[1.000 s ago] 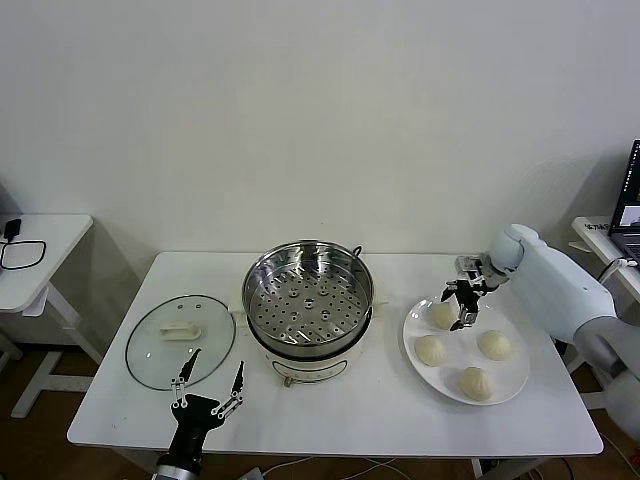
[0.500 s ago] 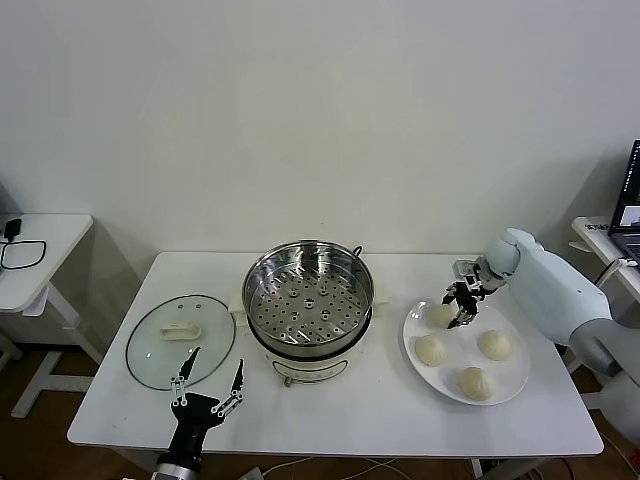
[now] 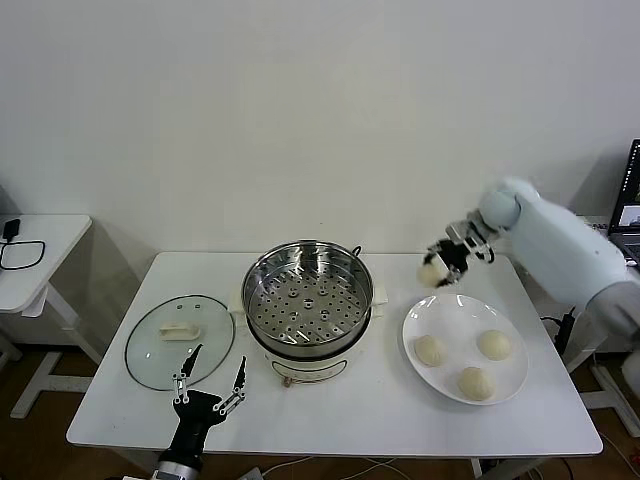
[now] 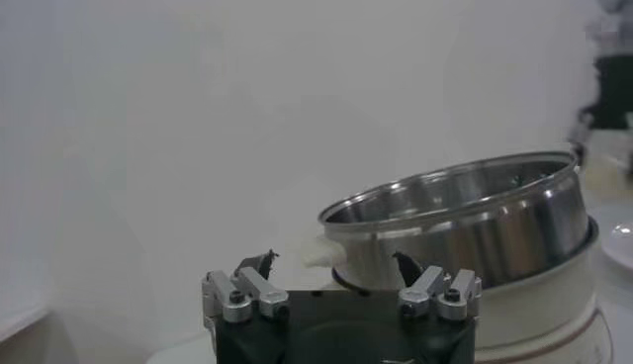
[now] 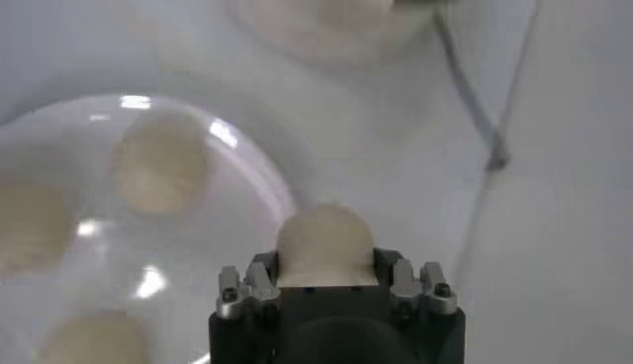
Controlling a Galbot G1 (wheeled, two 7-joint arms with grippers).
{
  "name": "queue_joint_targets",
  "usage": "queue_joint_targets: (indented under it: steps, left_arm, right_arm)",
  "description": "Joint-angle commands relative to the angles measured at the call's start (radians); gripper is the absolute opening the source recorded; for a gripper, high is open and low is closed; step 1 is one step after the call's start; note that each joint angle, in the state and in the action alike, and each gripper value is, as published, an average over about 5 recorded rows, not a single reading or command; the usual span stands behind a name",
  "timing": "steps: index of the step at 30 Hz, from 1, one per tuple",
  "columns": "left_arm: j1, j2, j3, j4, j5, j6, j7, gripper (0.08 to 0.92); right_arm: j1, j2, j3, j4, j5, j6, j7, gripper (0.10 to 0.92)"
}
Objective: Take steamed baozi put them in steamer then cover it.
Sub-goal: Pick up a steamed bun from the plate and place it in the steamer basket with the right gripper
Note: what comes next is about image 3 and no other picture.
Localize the white side desk with adapter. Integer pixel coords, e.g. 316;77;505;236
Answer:
0;214;104;420

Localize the black power brick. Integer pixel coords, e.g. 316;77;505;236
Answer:
541;310;575;354

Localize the round glass pot lid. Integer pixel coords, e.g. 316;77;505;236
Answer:
124;294;237;392

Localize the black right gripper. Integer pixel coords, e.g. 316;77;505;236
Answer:
422;238;474;290

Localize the dark open laptop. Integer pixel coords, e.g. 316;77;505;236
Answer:
607;138;640;271

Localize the white steamed baozi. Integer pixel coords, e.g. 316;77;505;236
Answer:
413;334;448;366
416;260;449;286
477;329;513;361
457;367;495;403

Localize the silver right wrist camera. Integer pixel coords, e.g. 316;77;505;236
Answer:
446;219;496;264

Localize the black looped cable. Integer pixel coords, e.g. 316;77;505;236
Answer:
0;239;47;272

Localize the white side desk with laptop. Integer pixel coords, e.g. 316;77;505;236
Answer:
574;214;640;431

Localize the stainless steel steamer basket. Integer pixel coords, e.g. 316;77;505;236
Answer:
241;240;374;359

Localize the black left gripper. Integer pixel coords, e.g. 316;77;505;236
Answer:
169;342;249;460

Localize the white round plate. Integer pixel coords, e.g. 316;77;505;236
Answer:
402;293;530;406

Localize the white electric cooker base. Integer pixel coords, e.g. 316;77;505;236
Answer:
228;273;390;389

